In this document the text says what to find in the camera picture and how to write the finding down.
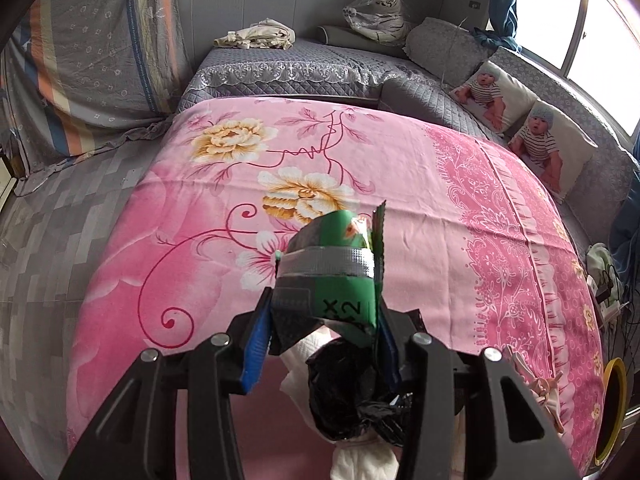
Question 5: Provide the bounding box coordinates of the baby print pillow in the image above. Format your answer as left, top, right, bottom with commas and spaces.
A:
448, 59, 538, 136
507, 100, 599, 204

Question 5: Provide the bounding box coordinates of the yellow round bin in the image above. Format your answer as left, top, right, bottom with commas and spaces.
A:
594, 357, 628, 466

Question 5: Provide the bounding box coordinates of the white cloth glove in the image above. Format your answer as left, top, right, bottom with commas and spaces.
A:
279, 325, 401, 480

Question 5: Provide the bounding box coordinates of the black cable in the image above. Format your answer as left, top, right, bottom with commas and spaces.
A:
600, 260, 640, 361

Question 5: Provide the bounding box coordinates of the grey quilted sofa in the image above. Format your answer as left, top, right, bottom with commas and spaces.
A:
175, 15, 640, 321

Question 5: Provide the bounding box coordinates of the green snack wrapper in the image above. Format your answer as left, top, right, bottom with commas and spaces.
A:
267, 199, 390, 356

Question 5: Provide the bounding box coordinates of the black plastic bag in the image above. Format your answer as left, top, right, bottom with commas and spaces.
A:
306, 337, 416, 448

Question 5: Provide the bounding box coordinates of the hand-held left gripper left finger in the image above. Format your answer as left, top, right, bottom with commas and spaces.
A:
59, 287, 281, 480

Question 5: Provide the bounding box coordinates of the beige crumpled item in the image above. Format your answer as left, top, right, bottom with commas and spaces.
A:
500, 344, 568, 436

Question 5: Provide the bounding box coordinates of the striped cloth cover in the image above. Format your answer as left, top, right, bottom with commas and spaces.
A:
0, 0, 193, 161

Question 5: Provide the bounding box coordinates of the beige crumpled cloth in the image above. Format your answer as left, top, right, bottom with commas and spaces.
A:
212, 18, 297, 52

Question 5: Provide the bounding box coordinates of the pink floral blanket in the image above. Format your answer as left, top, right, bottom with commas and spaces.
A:
65, 95, 608, 480

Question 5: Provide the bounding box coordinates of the sliding glass window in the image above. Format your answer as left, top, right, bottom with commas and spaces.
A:
515, 0, 640, 141

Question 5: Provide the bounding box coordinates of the tiger plush toy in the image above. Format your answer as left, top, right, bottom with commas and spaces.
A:
342, 0, 413, 41

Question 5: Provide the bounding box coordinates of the light green cloth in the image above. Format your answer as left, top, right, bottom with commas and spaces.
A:
585, 242, 626, 311

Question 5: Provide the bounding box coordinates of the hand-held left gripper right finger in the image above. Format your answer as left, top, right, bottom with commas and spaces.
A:
372, 305, 583, 480

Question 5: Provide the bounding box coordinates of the grey lace cushion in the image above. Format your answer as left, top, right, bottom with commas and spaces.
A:
404, 16, 493, 88

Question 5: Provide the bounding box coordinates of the grey bolster pillow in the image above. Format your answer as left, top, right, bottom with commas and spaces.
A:
315, 24, 408, 58

